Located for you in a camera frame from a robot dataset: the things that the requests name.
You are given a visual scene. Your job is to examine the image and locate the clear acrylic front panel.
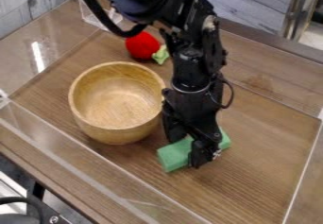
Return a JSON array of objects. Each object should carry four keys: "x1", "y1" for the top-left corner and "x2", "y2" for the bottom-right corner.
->
[{"x1": 0, "y1": 95, "x2": 211, "y2": 224}]

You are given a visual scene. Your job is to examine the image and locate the clear acrylic corner bracket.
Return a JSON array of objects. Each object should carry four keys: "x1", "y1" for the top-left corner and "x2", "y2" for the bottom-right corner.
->
[{"x1": 79, "y1": 0, "x2": 123, "y2": 31}]

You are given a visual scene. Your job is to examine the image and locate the background metal table leg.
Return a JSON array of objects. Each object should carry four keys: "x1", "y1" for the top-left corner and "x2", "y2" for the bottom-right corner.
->
[{"x1": 282, "y1": 0, "x2": 316, "y2": 42}]

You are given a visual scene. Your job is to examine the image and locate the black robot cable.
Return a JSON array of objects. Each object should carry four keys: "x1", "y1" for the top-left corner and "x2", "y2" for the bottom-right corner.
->
[{"x1": 207, "y1": 79, "x2": 235, "y2": 110}]

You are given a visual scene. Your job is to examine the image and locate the green rectangular block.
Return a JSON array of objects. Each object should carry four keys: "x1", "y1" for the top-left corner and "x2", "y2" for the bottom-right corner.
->
[{"x1": 156, "y1": 127, "x2": 232, "y2": 174}]

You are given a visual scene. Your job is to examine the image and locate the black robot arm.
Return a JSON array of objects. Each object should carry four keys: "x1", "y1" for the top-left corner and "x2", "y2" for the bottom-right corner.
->
[{"x1": 83, "y1": 0, "x2": 232, "y2": 172}]

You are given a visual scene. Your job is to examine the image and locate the red plush strawberry toy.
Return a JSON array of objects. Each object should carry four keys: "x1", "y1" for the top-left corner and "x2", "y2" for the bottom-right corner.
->
[{"x1": 125, "y1": 31, "x2": 169, "y2": 65}]

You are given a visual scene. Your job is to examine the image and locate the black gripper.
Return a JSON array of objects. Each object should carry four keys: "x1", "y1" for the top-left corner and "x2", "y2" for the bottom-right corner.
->
[{"x1": 161, "y1": 83, "x2": 223, "y2": 169}]

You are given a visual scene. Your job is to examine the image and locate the black metal table frame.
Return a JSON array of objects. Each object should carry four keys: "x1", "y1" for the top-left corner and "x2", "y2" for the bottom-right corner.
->
[{"x1": 0, "y1": 182, "x2": 72, "y2": 224}]

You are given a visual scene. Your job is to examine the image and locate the brown wooden bowl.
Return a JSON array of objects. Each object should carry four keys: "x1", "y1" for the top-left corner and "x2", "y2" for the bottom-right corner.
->
[{"x1": 68, "y1": 61, "x2": 165, "y2": 145}]

